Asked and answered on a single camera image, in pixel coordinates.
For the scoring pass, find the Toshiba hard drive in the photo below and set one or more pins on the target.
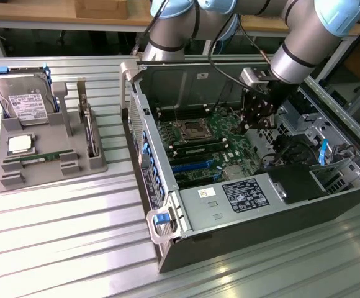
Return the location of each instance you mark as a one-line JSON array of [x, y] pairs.
[[47, 77]]

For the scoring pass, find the open black PC case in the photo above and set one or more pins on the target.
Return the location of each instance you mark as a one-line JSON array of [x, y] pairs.
[[260, 242]]

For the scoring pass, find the blue disk bay lever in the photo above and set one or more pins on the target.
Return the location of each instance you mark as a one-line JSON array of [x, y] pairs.
[[322, 152]]

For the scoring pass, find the black CPU socket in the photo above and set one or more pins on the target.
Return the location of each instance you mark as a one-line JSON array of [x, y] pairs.
[[195, 128]]

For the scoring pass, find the brown cardboard box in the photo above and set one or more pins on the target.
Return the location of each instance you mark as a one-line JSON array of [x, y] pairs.
[[100, 7]]

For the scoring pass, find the grey power supply unit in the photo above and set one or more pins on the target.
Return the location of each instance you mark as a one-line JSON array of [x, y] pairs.
[[205, 211]]

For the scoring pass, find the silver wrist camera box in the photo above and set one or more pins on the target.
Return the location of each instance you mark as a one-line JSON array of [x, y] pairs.
[[253, 76]]

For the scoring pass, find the grey parts rack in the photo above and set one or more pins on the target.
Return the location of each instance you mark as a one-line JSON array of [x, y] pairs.
[[52, 180]]

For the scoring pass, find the blue expansion slot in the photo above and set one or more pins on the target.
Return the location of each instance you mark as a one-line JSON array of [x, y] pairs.
[[195, 166]]

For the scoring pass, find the hard disk with white label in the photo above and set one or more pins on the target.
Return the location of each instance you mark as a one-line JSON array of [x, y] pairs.
[[18, 90]]

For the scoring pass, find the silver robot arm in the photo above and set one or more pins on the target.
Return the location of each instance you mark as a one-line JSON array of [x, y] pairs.
[[298, 59]]

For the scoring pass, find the CPU with silver lid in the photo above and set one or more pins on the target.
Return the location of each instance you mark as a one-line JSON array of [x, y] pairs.
[[20, 144]]

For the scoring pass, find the green motherboard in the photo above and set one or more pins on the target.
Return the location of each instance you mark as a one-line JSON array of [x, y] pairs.
[[242, 155]]

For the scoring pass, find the blue case latch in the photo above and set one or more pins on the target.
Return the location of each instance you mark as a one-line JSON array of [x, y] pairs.
[[161, 218]]

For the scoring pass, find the wooden desk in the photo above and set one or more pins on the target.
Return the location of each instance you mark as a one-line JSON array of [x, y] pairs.
[[28, 14]]

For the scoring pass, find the green RAM stick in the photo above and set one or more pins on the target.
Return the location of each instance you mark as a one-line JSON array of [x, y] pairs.
[[198, 149], [43, 157]]

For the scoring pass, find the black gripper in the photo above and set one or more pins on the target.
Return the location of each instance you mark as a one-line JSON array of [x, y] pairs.
[[265, 108]]

